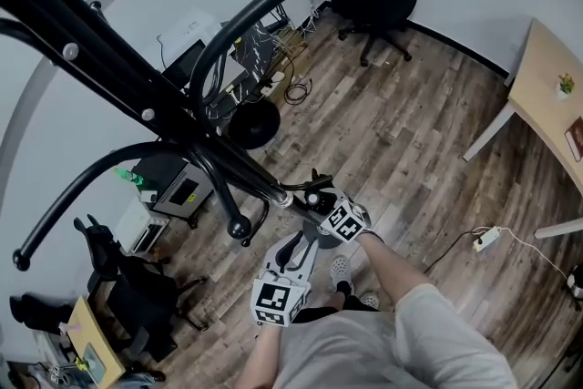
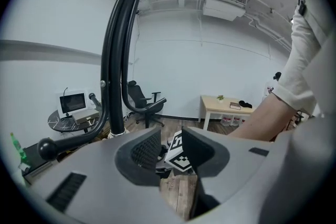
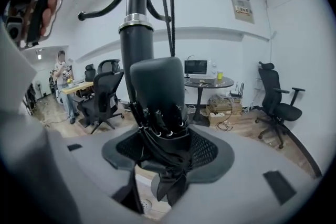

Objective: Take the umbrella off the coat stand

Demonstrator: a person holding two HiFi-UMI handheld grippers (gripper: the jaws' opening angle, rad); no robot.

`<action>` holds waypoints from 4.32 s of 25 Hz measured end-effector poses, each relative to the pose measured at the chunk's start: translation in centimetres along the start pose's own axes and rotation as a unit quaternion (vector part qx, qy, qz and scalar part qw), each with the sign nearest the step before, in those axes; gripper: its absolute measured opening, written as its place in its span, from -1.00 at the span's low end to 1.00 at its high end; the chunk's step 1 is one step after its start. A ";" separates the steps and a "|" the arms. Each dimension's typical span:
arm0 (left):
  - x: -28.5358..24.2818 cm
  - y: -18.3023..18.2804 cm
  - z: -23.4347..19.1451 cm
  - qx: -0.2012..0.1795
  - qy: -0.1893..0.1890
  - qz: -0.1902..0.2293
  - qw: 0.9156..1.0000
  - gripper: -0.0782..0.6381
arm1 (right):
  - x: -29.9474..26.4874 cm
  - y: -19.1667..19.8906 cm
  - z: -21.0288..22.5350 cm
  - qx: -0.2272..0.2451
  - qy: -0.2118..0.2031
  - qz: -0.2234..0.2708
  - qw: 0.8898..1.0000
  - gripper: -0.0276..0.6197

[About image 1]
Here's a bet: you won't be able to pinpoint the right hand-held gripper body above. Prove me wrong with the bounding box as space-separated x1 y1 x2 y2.
319 194 372 245

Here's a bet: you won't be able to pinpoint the white microwave oven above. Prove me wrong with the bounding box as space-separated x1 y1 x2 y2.
157 10 229 90

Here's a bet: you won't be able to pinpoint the light wooden table white legs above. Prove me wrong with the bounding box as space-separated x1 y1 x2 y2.
462 16 583 241

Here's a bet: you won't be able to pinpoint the person's black shorts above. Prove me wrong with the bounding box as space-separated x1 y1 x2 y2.
291 293 382 324

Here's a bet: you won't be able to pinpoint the silver metal box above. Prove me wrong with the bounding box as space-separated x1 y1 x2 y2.
223 55 251 91

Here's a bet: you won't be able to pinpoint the person's left forearm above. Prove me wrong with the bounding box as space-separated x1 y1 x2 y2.
231 322 286 389

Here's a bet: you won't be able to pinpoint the white toaster oven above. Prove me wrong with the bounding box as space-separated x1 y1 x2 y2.
111 198 170 255

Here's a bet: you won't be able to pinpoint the brown book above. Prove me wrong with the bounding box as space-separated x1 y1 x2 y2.
563 116 583 163

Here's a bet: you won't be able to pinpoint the green plastic bottle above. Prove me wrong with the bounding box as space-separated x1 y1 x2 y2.
112 167 149 188

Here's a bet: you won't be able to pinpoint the brown cardboard box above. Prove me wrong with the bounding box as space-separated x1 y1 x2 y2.
271 29 311 74

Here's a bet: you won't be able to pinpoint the black power cable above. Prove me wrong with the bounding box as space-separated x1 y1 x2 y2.
423 230 479 274

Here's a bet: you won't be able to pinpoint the coiled black cable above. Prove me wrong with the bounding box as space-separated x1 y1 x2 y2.
284 79 314 106

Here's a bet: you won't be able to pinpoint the light wooden desk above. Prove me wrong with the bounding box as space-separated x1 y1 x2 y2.
66 295 127 389

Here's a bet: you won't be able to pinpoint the black metal cabinet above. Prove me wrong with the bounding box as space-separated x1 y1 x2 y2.
131 152 215 220

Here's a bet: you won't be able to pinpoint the person's right forearm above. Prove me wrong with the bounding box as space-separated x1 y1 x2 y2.
359 230 427 311

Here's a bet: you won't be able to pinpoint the person's beige shirt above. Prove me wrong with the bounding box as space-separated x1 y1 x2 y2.
268 282 520 389

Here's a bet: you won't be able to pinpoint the black metal coat rack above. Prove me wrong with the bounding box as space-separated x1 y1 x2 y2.
0 0 368 273

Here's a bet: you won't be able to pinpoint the white power strip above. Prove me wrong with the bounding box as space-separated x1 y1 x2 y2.
472 226 501 254
259 70 283 97

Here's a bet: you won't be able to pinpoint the small potted plant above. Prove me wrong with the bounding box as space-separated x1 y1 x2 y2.
556 72 576 101

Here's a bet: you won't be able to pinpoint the white power cable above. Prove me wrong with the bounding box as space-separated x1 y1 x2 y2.
498 226 570 279

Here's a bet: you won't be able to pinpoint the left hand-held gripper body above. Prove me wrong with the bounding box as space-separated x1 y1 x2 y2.
250 267 313 328

